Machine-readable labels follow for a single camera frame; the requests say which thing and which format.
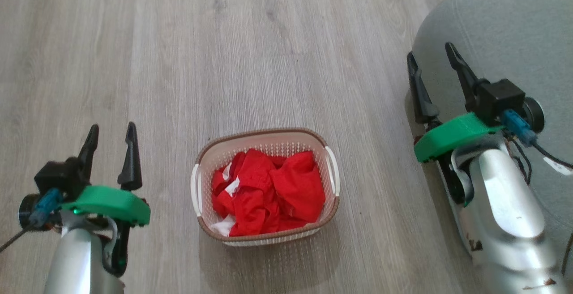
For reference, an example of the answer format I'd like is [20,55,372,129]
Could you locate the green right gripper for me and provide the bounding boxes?
[406,42,505,207]

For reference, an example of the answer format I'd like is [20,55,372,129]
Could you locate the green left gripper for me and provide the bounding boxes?
[60,122,151,278]

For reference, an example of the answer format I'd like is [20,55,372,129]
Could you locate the red shorts with white lining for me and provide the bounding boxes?
[210,149,326,237]

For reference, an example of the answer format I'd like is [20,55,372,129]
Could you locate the grey sofa chaise seat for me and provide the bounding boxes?
[405,0,573,281]

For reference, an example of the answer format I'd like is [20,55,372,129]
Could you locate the white brown-rimmed laundry basket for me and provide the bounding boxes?
[190,127,341,247]

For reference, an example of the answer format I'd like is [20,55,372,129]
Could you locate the blue-plug left camera cable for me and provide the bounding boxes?
[0,188,63,253]

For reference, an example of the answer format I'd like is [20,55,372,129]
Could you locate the blue-plug camera cable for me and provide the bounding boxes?
[500,108,573,177]
[0,188,63,253]

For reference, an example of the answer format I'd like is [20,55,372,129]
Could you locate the blue-plug right camera cable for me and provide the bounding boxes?
[500,108,573,177]

